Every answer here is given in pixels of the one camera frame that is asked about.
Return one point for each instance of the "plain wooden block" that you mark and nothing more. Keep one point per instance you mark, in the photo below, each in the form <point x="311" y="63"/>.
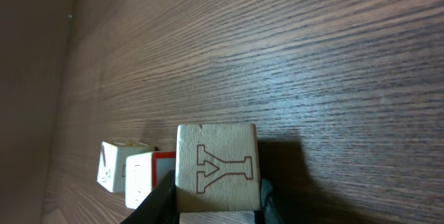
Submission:
<point x="144" y="172"/>
<point x="217" y="168"/>

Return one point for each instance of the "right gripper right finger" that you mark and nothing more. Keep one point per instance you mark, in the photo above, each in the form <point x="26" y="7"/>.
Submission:
<point x="271" y="211"/>

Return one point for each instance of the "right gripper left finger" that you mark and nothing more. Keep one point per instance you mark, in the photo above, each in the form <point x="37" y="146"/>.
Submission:
<point x="159" y="207"/>

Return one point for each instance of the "wooden block hammer picture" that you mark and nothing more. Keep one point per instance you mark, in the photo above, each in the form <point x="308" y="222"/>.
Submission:
<point x="112" y="162"/>

